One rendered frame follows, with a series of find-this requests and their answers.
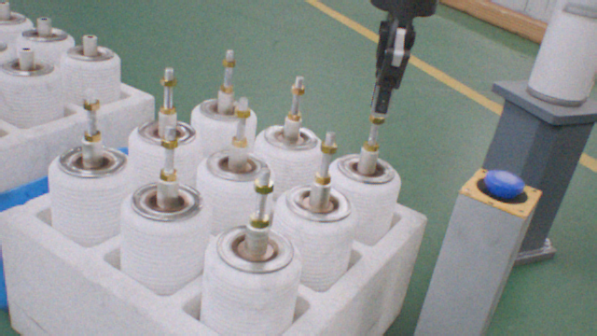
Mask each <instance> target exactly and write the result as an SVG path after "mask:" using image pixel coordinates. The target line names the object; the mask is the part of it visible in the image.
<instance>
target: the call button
mask: <svg viewBox="0 0 597 336"><path fill-rule="evenodd" d="M484 180H485V183H486V184H487V189H488V190H489V191H490V192H491V193H493V194H495V195H497V196H499V197H503V198H507V199H512V198H515V197H517V195H519V194H521V193H522V192H523V190H524V187H525V183H524V182H523V180H522V179H521V178H520V177H518V176H517V175H514V174H512V173H510V172H508V171H504V170H491V171H489V172H488V173H487V174H486V176H485V179H484Z"/></svg>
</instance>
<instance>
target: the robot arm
mask: <svg viewBox="0 0 597 336"><path fill-rule="evenodd" d="M369 1H370V3H371V4H372V5H373V6H374V7H377V8H379V9H381V10H384V11H389V13H388V17H387V21H382V20H381V22H380V27H379V42H378V47H377V50H376V58H377V60H376V63H375V65H376V68H377V69H376V70H375V77H376V80H375V85H374V90H373V94H372V98H371V103H370V107H371V110H370V112H371V115H373V116H377V117H383V118H387V117H388V116H389V114H390V109H391V106H392V102H393V98H394V94H395V90H399V88H400V87H401V82H402V79H403V74H404V71H405V69H406V66H407V63H408V60H409V58H410V48H412V47H413V44H414V40H415V36H416V32H415V31H413V29H414V25H412V20H413V18H415V17H418V16H420V17H429V16H432V15H434V14H435V13H436V11H437V6H438V2H439V0H369ZM596 77H597V0H557V2H556V4H555V7H554V9H553V12H552V15H551V18H550V21H549V24H548V29H547V31H546V33H545V36H544V39H543V42H542V45H541V48H540V50H539V52H538V55H537V57H536V60H535V65H534V68H533V70H532V73H531V75H530V78H529V81H528V84H527V87H526V91H527V93H529V94H530V95H531V96H533V97H534V98H536V99H538V100H540V101H543V102H546V103H549V104H552V105H563V106H580V105H582V104H583V103H586V102H587V100H588V98H589V95H590V91H591V89H592V86H593V84H594V81H595V79H596Z"/></svg>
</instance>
